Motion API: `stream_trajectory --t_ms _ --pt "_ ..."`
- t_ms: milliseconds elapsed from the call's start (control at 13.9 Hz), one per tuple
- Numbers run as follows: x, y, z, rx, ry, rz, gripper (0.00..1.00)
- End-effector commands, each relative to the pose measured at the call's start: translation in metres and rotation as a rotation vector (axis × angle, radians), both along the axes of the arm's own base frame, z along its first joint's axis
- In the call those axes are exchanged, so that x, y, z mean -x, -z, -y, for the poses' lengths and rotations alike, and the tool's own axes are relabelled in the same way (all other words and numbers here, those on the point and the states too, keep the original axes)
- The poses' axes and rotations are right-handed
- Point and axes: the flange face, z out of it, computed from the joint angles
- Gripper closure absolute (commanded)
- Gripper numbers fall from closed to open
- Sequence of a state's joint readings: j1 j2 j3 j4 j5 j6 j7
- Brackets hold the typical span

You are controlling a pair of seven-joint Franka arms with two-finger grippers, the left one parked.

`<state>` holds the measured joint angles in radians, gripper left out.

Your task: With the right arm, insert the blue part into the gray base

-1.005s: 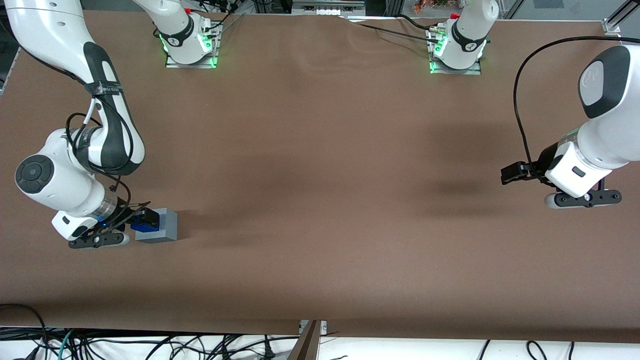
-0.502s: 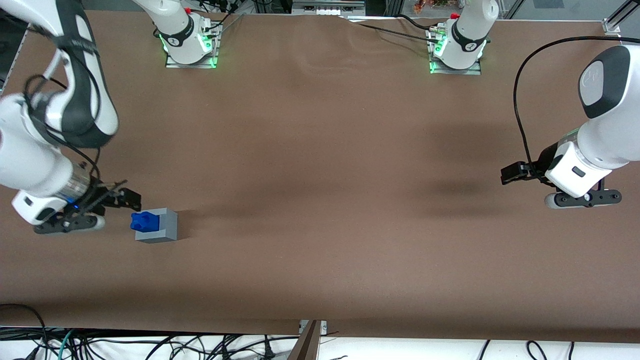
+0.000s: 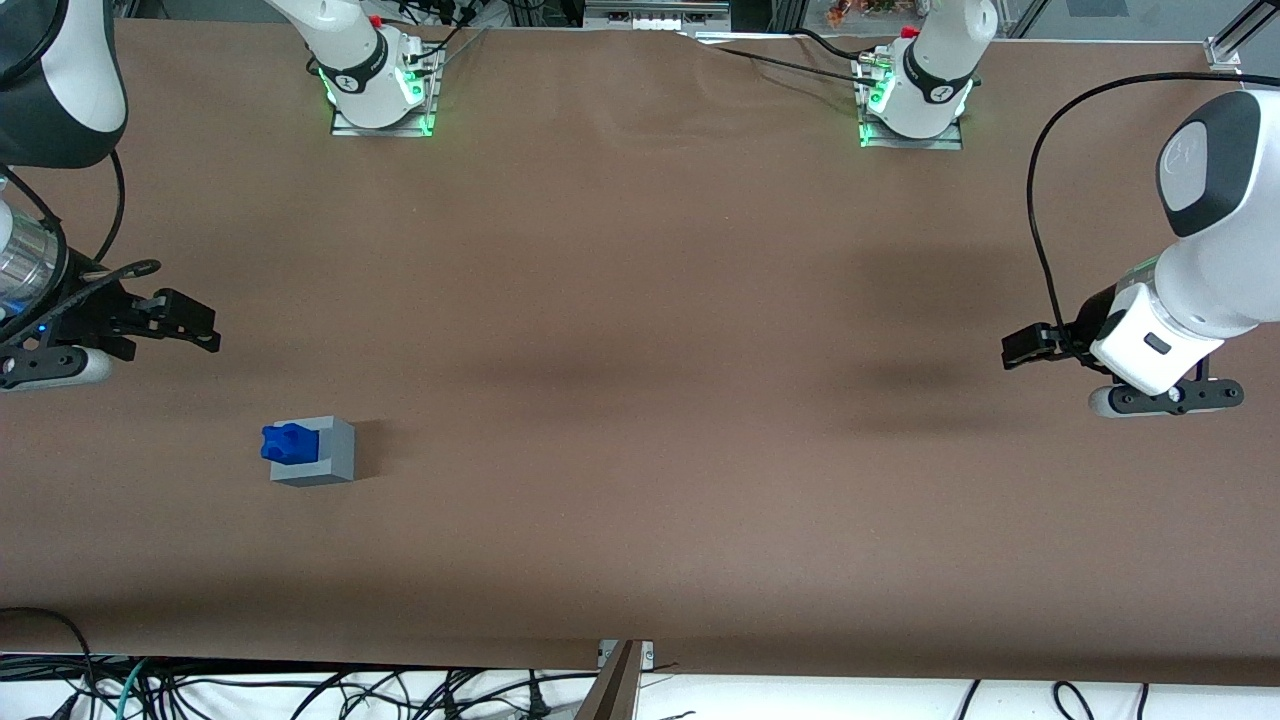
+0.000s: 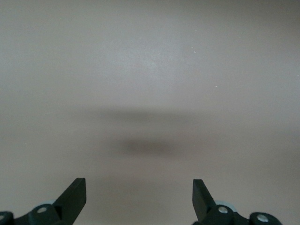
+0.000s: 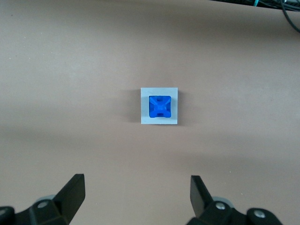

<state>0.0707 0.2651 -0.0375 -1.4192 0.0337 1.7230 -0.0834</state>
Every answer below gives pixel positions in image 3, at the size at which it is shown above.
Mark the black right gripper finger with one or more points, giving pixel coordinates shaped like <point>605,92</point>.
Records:
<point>185,312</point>
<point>195,340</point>

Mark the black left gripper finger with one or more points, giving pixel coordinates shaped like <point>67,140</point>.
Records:
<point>1045,332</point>
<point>1022,352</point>

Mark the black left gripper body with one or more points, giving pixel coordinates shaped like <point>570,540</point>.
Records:
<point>1082,328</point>

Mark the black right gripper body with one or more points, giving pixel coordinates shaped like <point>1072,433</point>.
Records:
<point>88,308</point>

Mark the blue plastic part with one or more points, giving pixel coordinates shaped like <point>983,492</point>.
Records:
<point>288,444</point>

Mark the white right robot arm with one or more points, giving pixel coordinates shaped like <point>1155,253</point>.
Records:
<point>350,50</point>

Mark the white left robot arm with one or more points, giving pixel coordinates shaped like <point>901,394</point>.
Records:
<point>1215,250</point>

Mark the gray cube base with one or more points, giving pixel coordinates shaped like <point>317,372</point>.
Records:
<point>338,455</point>

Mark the brown paper table cover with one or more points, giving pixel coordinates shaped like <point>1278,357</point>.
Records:
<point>700,400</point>

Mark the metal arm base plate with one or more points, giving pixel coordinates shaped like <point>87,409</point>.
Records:
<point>915,142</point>
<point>385,126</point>

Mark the metal corner bracket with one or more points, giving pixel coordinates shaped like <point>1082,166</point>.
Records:
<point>1224,55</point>

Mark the metal table edge bracket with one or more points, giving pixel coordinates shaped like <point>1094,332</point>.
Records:
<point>648,652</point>

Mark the aluminium profile post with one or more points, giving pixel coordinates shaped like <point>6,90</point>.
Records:
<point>612,690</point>

